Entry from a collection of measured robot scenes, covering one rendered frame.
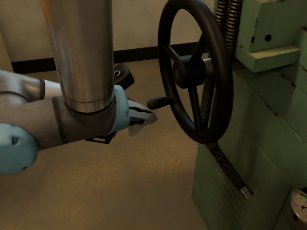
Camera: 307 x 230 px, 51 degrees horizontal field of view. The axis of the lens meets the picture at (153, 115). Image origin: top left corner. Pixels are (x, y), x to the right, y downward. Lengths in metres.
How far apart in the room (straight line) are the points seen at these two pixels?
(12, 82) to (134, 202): 0.94
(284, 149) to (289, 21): 0.27
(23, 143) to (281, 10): 0.45
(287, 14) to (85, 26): 0.36
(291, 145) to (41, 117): 0.49
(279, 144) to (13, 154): 0.53
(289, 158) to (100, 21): 0.51
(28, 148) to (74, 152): 1.14
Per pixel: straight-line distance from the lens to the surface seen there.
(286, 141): 0.73
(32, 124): 0.49
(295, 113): 0.69
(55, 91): 0.60
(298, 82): 0.66
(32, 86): 0.58
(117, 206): 1.39
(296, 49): 0.64
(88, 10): 0.35
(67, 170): 1.55
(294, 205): 0.67
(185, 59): 0.62
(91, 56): 0.39
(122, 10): 2.05
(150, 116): 0.69
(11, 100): 0.53
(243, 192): 0.75
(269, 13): 0.58
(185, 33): 2.21
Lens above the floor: 1.16
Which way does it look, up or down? 41 degrees down
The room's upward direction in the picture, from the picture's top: straight up
